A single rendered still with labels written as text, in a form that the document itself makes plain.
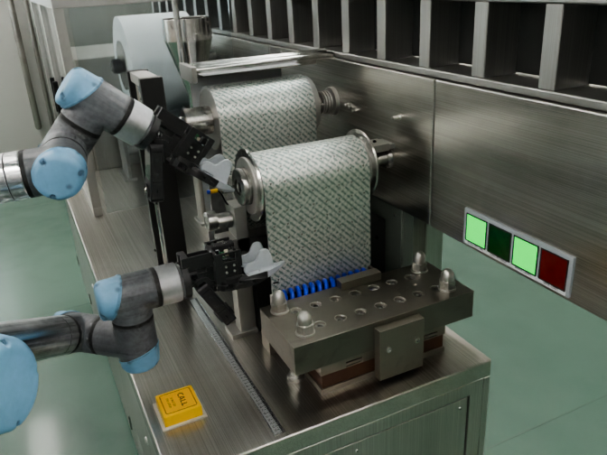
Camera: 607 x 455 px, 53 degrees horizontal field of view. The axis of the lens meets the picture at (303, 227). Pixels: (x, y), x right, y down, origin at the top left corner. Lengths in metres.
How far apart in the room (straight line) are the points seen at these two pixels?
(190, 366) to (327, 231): 0.40
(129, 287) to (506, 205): 0.67
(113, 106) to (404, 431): 0.81
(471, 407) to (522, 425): 1.23
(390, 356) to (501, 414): 1.45
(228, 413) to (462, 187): 0.60
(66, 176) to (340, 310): 0.56
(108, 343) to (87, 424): 1.53
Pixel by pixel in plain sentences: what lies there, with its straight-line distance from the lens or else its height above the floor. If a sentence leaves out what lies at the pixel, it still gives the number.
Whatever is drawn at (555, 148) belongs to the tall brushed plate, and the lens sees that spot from 0.99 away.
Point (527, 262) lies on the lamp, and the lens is 1.07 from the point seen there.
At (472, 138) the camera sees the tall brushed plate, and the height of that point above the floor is 1.35.
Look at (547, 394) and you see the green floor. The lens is 2.74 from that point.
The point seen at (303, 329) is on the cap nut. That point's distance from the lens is 1.10.
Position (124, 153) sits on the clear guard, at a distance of 2.15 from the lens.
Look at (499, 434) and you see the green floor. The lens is 2.50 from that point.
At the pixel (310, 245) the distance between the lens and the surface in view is 1.24.
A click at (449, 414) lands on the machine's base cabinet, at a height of 0.80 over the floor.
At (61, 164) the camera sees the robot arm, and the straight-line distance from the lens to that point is 0.96.
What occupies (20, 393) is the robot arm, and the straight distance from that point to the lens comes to 0.86.
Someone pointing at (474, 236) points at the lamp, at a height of 1.17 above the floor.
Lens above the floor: 1.64
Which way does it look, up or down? 23 degrees down
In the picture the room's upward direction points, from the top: 3 degrees counter-clockwise
